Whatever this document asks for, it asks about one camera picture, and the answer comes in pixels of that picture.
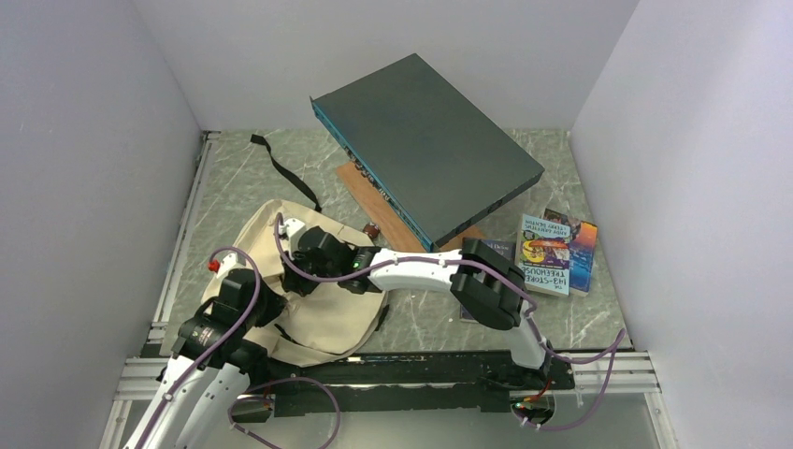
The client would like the cream canvas backpack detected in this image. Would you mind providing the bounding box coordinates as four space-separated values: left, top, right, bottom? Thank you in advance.
233 199 386 368

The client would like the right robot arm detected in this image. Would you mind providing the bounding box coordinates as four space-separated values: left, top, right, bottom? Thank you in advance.
274 220 552 388

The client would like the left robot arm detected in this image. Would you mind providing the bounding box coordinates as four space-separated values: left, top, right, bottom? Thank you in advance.
125 268 285 448

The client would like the brown pipe tee fitting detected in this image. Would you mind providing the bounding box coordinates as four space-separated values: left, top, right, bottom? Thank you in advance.
362 223 381 240

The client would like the wooden board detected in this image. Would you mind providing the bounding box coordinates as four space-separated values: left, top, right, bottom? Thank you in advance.
336 162 485 253

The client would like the dark purple paperback book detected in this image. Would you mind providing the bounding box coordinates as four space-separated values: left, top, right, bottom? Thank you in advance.
451 239 523 331

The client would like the treehouse paperback book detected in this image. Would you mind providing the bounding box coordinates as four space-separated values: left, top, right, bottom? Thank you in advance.
516 214 570 297

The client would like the blue orange paperback book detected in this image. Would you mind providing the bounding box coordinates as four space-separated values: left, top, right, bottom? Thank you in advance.
542 208 598 297

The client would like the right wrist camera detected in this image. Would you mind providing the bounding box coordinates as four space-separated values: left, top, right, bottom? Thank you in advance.
277 218 308 244

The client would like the dark grey network switch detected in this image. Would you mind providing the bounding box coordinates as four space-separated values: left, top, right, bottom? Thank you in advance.
310 53 544 252

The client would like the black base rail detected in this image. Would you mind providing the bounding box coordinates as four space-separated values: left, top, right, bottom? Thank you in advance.
252 350 575 417

